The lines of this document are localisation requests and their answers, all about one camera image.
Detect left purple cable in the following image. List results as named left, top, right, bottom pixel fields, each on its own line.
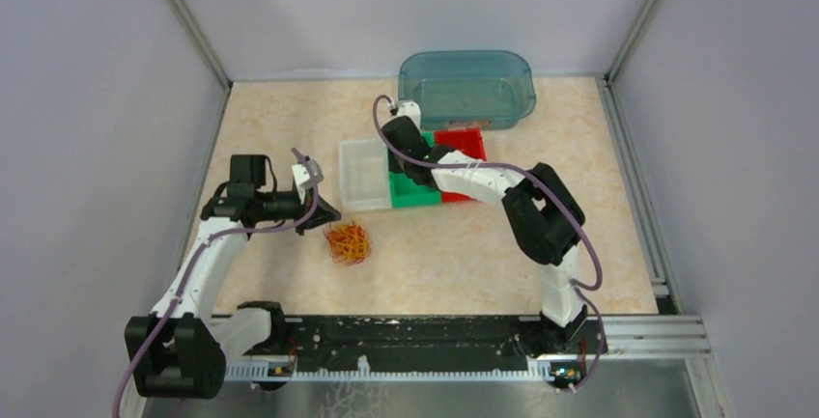
left=111, top=147, right=322, bottom=418

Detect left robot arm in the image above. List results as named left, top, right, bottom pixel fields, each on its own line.
left=125, top=153, right=341, bottom=399

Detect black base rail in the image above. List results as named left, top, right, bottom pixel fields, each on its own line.
left=132, top=314, right=713, bottom=383

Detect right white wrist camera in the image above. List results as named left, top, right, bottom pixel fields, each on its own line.
left=394, top=100, right=422, bottom=128

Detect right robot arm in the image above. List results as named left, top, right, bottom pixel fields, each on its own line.
left=379, top=116, right=589, bottom=352

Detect white plastic bin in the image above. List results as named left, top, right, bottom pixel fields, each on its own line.
left=339, top=138, right=392, bottom=212

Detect blue transparent plastic tub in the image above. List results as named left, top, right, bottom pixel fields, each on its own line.
left=398, top=50, right=537, bottom=131

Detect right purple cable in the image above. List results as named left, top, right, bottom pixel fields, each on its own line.
left=372, top=94, right=609, bottom=393

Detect purple cable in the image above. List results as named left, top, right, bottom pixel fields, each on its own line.
left=111, top=147, right=322, bottom=418
left=372, top=94, right=609, bottom=393

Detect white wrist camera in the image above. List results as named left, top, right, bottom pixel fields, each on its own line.
left=291, top=157, right=324, bottom=205
left=394, top=100, right=422, bottom=128

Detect orange yellow cables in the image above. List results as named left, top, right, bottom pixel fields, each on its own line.
left=323, top=221, right=374, bottom=267

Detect green plastic bin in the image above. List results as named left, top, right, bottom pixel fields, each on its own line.
left=386, top=150, right=442, bottom=209

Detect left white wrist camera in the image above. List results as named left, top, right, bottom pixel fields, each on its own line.
left=291, top=157, right=324, bottom=205

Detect red plastic bin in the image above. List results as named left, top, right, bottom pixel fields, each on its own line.
left=434, top=127, right=489, bottom=204

